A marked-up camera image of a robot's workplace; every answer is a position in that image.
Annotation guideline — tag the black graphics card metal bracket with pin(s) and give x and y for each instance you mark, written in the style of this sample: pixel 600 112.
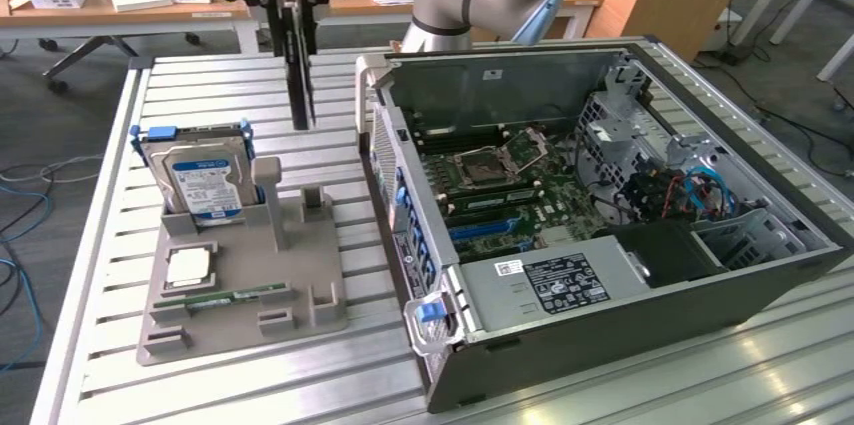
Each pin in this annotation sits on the black graphics card metal bracket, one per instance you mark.
pixel 300 70

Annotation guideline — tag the black desk base castors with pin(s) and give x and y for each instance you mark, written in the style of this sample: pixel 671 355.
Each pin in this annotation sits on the black desk base castors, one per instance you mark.
pixel 75 58

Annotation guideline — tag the hard disk in blue caddy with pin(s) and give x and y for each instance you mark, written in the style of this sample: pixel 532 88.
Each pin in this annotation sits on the hard disk in blue caddy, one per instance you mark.
pixel 200 180

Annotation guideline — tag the CPU socket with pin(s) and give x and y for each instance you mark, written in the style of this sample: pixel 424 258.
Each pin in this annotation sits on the CPU socket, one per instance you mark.
pixel 482 167

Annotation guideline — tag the metal CPU socket cover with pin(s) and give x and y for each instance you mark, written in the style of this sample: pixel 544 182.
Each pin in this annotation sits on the metal CPU socket cover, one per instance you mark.
pixel 510 155

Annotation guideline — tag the installed green RAM stick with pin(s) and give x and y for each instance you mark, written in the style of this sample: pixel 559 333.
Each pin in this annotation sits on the installed green RAM stick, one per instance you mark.
pixel 496 197

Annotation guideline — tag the blue expansion slot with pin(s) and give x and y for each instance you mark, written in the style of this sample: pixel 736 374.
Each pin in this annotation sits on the blue expansion slot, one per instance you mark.
pixel 487 229

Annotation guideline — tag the perforated metal drive cage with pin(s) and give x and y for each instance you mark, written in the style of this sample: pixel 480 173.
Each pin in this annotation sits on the perforated metal drive cage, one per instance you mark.
pixel 600 160

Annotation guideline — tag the grey printed parts rack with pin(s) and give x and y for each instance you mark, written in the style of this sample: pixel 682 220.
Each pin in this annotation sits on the grey printed parts rack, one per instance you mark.
pixel 260 265

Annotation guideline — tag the green motherboard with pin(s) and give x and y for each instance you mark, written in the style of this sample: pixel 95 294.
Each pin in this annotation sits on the green motherboard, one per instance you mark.
pixel 560 205

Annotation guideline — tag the silver CPU chip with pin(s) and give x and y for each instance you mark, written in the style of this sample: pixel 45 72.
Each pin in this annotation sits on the silver CPU chip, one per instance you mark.
pixel 187 267

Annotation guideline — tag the blue case latch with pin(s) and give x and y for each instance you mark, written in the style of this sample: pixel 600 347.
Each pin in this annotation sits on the blue case latch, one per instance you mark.
pixel 427 314

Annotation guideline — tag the grey power supply unit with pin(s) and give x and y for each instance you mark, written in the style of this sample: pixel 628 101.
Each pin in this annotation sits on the grey power supply unit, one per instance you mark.
pixel 507 295

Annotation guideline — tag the metal disk bay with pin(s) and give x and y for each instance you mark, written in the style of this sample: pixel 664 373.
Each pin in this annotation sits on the metal disk bay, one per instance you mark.
pixel 754 235

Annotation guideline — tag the dark grey open PC case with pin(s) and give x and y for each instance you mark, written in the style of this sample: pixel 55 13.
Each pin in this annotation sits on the dark grey open PC case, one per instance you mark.
pixel 600 345

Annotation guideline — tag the white table frame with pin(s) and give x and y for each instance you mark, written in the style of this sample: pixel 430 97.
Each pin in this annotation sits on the white table frame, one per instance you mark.
pixel 760 2

